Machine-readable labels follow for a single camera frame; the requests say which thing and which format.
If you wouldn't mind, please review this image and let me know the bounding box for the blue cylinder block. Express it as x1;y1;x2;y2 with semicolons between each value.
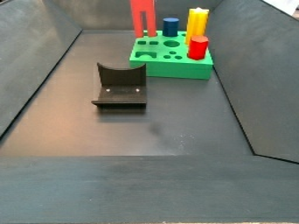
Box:
164;17;181;37

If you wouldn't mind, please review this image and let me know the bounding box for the green shape sorter board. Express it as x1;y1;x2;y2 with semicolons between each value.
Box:
130;31;214;80

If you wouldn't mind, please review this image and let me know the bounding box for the yellow star prism block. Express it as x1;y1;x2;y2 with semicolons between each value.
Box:
185;7;210;44

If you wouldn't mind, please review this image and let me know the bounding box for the red double-square U block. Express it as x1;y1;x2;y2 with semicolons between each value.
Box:
130;0;157;38

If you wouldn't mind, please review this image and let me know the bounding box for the black curved holder stand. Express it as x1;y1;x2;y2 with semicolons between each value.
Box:
91;63;147;107

